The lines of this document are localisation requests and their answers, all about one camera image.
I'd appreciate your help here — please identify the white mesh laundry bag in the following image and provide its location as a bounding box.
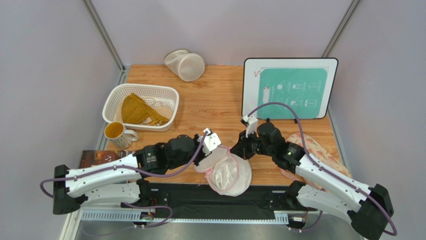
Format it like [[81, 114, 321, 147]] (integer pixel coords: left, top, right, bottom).
[[194, 146, 252, 197]]

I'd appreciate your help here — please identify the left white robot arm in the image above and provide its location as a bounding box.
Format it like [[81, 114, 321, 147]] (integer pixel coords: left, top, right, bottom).
[[46, 133, 219, 215]]

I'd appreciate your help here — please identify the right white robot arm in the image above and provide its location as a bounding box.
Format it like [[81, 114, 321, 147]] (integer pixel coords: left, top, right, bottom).
[[230, 120, 394, 240]]

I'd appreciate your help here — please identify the beige mesh laundry bag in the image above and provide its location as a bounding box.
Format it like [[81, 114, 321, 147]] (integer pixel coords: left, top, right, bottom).
[[163, 49, 206, 82]]

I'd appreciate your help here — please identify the floral pink cloth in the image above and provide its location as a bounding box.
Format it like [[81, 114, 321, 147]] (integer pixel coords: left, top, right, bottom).
[[280, 134, 352, 190]]

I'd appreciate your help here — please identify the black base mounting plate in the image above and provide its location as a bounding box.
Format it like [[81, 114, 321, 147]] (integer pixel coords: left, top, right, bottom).
[[133, 182, 307, 220]]

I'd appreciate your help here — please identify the white plastic basket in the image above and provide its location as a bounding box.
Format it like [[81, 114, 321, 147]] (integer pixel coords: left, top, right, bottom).
[[102, 83, 180, 132]]

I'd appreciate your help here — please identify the mustard yellow cloth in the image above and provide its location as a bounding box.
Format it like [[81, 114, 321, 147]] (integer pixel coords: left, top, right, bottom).
[[121, 93, 170, 126]]

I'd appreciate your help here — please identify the whiteboard with teal sheet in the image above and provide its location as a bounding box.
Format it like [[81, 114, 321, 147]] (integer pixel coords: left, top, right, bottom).
[[241, 57, 339, 120]]

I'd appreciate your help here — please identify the patterned ceramic mug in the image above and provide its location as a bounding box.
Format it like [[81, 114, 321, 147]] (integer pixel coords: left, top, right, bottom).
[[104, 121, 139, 150]]

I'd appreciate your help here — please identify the dark brown book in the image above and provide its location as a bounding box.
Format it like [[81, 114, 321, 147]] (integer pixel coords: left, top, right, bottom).
[[78, 150, 133, 169]]

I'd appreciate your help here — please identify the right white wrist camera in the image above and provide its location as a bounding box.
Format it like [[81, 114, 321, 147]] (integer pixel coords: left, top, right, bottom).
[[241, 115, 259, 138]]

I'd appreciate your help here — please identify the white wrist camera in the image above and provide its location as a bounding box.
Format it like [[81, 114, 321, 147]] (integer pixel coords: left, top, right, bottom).
[[241, 115, 259, 138], [200, 128, 222, 156]]

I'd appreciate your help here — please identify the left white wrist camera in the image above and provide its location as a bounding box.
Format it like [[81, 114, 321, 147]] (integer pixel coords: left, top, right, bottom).
[[200, 128, 222, 156]]

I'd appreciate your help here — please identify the aluminium slotted rail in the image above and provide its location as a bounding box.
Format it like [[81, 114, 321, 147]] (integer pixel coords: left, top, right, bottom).
[[68, 196, 291, 225]]

